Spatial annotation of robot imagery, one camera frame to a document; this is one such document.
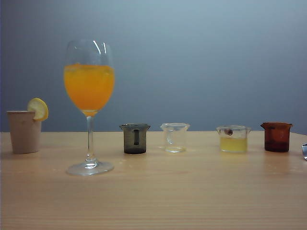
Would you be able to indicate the yellow lemon slice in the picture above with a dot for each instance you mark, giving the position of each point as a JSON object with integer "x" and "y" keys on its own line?
{"x": 38, "y": 109}

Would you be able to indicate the wine glass with orange juice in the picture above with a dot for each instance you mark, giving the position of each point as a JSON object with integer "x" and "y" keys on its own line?
{"x": 88, "y": 86}

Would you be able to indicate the smoky grey glass measuring cup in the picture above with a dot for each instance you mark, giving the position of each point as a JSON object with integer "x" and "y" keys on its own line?
{"x": 129, "y": 143}

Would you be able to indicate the silver metal utensil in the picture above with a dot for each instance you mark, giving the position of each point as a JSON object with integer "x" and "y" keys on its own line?
{"x": 305, "y": 151}

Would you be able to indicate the beige paper cup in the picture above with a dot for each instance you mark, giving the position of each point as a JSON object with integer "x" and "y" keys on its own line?
{"x": 24, "y": 134}

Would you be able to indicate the amber glass measuring cup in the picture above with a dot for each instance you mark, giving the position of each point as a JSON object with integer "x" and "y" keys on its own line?
{"x": 277, "y": 139}

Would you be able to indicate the clear glass measuring cup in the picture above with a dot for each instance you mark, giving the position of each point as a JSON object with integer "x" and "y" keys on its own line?
{"x": 175, "y": 136}

